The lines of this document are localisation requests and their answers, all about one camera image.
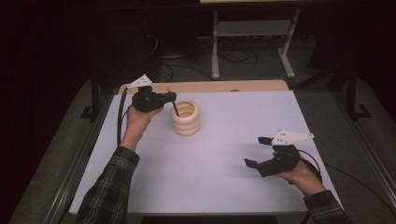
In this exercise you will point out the person's right hand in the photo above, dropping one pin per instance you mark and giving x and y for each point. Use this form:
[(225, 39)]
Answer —
[(306, 180)]

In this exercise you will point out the white table sheet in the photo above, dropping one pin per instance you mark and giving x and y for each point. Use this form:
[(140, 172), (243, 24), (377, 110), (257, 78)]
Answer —
[(233, 130)]

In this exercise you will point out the cream ribbed cup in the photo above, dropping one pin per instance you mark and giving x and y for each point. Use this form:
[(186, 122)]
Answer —
[(186, 123)]

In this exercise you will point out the white metal desk frame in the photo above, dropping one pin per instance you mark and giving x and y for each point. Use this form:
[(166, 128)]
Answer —
[(214, 46)]

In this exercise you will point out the aluminium frame rail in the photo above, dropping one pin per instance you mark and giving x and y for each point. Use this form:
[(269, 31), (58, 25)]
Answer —
[(370, 149), (77, 165)]

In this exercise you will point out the person's left hand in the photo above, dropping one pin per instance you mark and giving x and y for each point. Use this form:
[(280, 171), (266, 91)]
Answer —
[(135, 124)]

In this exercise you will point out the black makeup brush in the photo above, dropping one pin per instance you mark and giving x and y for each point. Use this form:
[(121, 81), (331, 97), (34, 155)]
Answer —
[(176, 109)]

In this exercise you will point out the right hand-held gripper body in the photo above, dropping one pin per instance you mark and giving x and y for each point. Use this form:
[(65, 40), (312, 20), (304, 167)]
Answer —
[(281, 158)]

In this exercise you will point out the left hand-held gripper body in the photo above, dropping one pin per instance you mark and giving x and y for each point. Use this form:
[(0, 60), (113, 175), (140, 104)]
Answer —
[(146, 99)]

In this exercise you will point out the black metal stand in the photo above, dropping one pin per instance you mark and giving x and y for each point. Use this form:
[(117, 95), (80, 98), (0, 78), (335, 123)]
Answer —
[(95, 93), (351, 93)]

